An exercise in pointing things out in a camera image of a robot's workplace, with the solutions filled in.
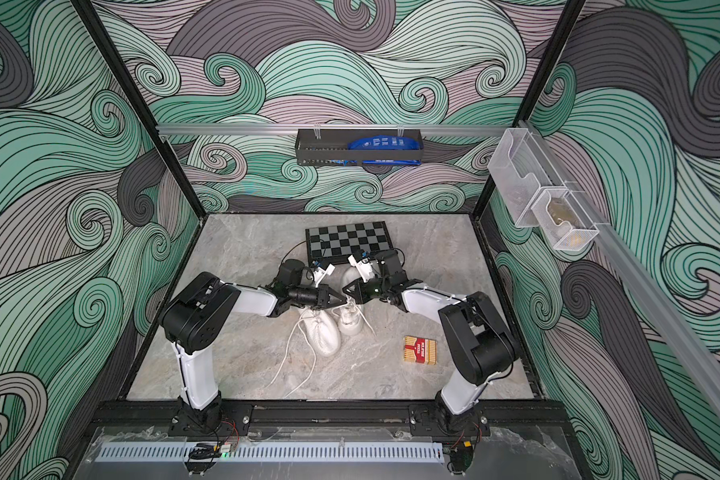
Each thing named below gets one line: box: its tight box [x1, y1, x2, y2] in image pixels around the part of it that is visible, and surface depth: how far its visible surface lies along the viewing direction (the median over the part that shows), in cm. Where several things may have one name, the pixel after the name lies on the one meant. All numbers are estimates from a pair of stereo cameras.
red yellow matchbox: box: [403, 335, 439, 365], surface depth 85 cm
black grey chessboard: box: [305, 221, 394, 266], surface depth 109 cm
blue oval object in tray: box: [347, 135, 420, 150], surface depth 94 cm
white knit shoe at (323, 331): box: [300, 308, 342, 357], surface depth 89 cm
